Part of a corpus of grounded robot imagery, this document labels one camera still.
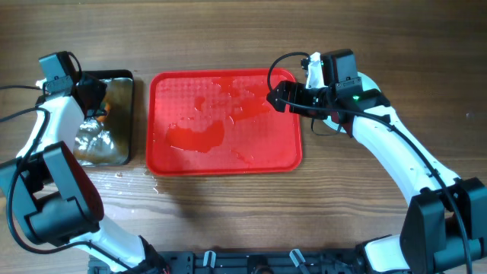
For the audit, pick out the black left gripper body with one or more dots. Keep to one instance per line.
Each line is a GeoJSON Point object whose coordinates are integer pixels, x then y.
{"type": "Point", "coordinates": [93, 93]}

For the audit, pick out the green and orange sponge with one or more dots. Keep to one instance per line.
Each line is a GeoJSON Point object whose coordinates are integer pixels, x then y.
{"type": "Point", "coordinates": [103, 112]}

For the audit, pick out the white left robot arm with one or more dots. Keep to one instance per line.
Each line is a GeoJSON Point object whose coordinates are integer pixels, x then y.
{"type": "Point", "coordinates": [52, 205]}

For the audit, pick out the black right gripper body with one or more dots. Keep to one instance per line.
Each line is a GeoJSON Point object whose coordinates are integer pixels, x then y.
{"type": "Point", "coordinates": [316, 97]}

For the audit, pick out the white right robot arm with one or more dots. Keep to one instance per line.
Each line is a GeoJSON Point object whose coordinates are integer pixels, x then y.
{"type": "Point", "coordinates": [445, 225]}

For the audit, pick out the red plastic tray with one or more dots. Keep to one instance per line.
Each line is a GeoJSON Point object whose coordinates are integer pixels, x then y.
{"type": "Point", "coordinates": [216, 122]}

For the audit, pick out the black water tray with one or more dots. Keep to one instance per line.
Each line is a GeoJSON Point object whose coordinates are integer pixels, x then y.
{"type": "Point", "coordinates": [106, 140]}

